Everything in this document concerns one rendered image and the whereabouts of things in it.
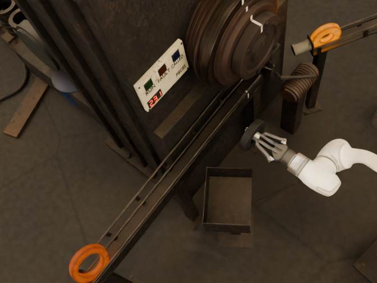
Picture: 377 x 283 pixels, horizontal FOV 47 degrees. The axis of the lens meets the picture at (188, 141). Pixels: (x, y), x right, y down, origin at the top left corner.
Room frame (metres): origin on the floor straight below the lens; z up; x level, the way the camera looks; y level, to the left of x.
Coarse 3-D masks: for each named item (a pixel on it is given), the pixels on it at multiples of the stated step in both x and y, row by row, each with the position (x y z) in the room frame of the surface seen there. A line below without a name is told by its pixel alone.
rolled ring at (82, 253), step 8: (88, 248) 0.58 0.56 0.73; (96, 248) 0.58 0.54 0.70; (104, 248) 0.58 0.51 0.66; (80, 256) 0.56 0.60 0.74; (104, 256) 0.55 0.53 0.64; (72, 264) 0.53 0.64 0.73; (104, 264) 0.52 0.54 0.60; (72, 272) 0.51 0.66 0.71; (88, 272) 0.51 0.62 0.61; (96, 272) 0.50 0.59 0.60; (80, 280) 0.48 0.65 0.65; (88, 280) 0.48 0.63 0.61
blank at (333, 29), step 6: (330, 24) 1.24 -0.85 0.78; (336, 24) 1.24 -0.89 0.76; (318, 30) 1.24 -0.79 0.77; (324, 30) 1.23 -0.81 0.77; (330, 30) 1.22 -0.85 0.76; (336, 30) 1.22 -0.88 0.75; (312, 36) 1.24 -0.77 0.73; (318, 36) 1.23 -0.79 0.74; (330, 36) 1.24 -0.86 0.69; (336, 36) 1.22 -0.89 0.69; (318, 42) 1.23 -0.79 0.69; (324, 42) 1.23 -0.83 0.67
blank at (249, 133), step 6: (258, 120) 0.82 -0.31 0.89; (252, 126) 0.79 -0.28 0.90; (258, 126) 0.79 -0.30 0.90; (264, 126) 0.81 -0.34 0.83; (246, 132) 0.78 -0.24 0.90; (252, 132) 0.77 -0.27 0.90; (246, 138) 0.76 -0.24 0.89; (240, 144) 0.76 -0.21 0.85; (246, 144) 0.74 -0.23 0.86; (252, 144) 0.77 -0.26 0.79; (246, 150) 0.74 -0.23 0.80
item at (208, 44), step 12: (228, 0) 1.10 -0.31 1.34; (240, 0) 1.07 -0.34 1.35; (276, 0) 1.19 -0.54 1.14; (216, 12) 1.07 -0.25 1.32; (228, 12) 1.04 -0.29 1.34; (216, 24) 1.04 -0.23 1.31; (204, 36) 1.03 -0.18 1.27; (216, 36) 0.99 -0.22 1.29; (204, 48) 1.00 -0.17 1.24; (216, 48) 0.98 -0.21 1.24; (204, 60) 0.98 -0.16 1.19; (204, 72) 0.98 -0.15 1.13; (216, 84) 0.97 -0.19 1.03
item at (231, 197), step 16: (208, 176) 0.74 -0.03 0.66; (224, 176) 0.73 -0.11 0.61; (240, 176) 0.71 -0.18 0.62; (208, 192) 0.68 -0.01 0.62; (224, 192) 0.66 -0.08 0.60; (240, 192) 0.64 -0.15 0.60; (208, 208) 0.62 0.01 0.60; (224, 208) 0.59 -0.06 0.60; (240, 208) 0.57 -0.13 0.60; (208, 224) 0.51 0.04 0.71; (224, 224) 0.49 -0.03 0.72; (240, 224) 0.50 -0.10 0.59; (224, 240) 0.59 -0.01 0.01; (240, 240) 0.56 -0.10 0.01
